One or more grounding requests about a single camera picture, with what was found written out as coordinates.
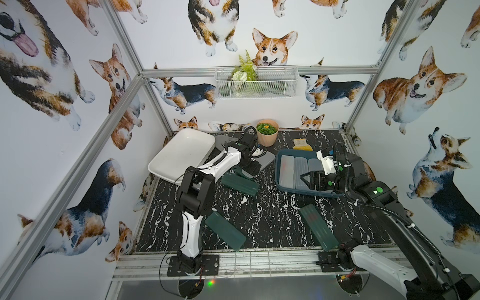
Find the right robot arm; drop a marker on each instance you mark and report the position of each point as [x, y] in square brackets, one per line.
[431, 276]

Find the grey rubber glove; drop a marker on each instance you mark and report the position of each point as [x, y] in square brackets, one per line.
[222, 140]

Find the beige ribbed flower pot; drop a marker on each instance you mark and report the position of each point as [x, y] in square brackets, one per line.
[267, 132]

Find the teal storage box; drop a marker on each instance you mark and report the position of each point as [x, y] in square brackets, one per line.
[307, 155]

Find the yellow knit glove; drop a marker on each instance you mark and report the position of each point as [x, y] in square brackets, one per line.
[301, 145]

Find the green pencil case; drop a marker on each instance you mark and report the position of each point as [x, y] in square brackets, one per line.
[320, 230]
[233, 237]
[238, 183]
[240, 172]

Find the green fern plant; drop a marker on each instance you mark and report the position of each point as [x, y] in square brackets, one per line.
[244, 77]

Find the white wire wall basket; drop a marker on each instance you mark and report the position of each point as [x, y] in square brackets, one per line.
[257, 82]

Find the clear pencil case top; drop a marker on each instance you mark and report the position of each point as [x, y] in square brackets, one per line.
[263, 161]

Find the aluminium front rail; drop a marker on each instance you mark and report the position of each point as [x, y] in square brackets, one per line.
[258, 263]

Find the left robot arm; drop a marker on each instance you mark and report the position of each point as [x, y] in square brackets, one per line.
[196, 193]

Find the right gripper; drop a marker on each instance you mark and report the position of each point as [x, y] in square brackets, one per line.
[314, 175]

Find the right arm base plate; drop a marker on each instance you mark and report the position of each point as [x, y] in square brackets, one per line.
[338, 261]

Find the white storage tray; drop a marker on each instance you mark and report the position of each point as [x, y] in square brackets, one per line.
[188, 148]

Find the clear case with red pen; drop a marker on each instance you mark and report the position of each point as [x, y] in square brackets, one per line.
[286, 174]

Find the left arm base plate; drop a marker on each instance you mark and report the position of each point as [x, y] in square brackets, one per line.
[206, 265]

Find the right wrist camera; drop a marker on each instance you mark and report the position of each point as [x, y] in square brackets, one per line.
[338, 160]

